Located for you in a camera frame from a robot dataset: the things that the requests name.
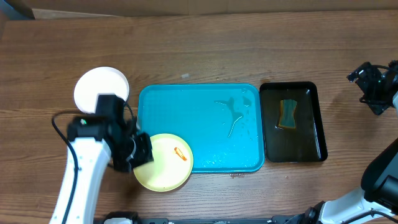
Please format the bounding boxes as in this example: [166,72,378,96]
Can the white plate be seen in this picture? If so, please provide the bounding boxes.
[73,67,129,114]

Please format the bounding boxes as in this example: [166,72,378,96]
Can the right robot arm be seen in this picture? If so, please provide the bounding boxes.
[284,60,397,224]

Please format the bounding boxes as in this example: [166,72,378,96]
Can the teal plastic tray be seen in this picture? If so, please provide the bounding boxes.
[138,83,265,173]

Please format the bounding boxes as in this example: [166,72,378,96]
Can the green yellow sponge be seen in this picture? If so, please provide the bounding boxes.
[277,99,297,129]

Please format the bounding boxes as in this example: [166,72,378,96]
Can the yellow plate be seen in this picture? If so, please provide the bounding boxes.
[134,134,193,192]

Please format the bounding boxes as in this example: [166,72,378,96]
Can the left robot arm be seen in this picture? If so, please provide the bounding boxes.
[50,94,154,223]

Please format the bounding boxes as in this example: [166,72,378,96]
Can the ketchup stain on yellow plate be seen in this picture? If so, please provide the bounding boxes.
[174,147,187,161]

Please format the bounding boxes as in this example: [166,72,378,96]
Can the black water tray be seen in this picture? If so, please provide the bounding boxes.
[259,82,328,162]

